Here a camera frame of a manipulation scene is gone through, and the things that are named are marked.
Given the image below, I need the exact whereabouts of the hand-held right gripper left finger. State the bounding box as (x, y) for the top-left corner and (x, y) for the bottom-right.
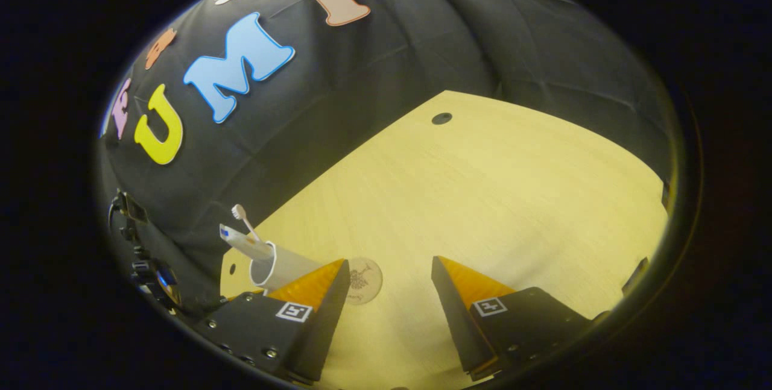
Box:
(202, 259), (352, 386)

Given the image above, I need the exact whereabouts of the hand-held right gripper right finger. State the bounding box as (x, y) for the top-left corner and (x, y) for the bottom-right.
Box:
(430, 256), (595, 382)

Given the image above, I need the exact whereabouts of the round cork coaster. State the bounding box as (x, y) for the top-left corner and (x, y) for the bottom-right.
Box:
(345, 257), (384, 306)

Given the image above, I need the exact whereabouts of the white cup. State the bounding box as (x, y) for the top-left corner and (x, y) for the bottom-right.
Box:
(249, 242), (324, 293)

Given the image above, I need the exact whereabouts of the white toothpaste tube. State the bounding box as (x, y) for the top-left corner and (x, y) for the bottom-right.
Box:
(219, 224), (274, 262)

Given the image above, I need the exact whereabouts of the white toothbrush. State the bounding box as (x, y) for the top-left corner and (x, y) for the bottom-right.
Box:
(232, 204), (262, 244)

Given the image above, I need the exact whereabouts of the wooden desktop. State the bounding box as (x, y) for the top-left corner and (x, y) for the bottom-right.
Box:
(220, 90), (670, 390)

